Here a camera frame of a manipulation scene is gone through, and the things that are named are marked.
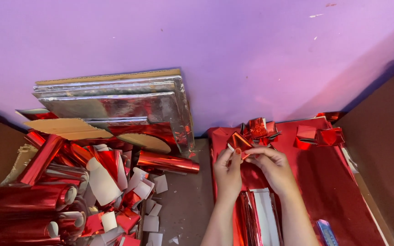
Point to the long red foil roll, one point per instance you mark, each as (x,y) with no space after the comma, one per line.
(26,198)

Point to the short red foil roll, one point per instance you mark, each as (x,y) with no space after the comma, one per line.
(168,162)

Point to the large red foil sheet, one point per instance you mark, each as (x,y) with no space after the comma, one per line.
(323,184)

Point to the thick red foil roll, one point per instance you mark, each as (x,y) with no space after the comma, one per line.
(15,227)

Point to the flat folded red foil square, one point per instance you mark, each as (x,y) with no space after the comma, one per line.
(304,135)

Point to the blue box cutter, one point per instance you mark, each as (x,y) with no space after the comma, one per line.
(327,234)

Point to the person's left hand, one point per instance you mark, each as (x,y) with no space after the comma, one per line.
(227,177)

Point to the slanted red foil roll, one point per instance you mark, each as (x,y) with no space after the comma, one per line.
(41,160)

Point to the stack of silver foil boards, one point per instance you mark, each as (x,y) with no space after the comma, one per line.
(125,102)

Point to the red foil covered board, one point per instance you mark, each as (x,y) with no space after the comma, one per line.
(36,113)

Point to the person's right hand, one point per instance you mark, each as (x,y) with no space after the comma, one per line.
(275,170)

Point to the small red foil scrap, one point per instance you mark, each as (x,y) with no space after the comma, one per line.
(330,116)

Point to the round cardboard disc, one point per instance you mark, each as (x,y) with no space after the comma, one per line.
(145,142)

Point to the red foil piece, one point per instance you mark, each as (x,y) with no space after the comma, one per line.
(239,140)

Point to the brown cardboard piece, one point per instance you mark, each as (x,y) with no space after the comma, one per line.
(68,128)

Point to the bundle of red foil strips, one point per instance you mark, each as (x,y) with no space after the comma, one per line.
(257,218)

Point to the crumpled folded red foil square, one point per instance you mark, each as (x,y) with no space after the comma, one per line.
(330,136)

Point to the heap of foil and paper scraps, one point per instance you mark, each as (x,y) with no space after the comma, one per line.
(111,191)

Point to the pile of folded foil bows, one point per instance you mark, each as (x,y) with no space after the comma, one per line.
(259,129)

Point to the scattered white paper scraps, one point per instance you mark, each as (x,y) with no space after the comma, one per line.
(156,211)

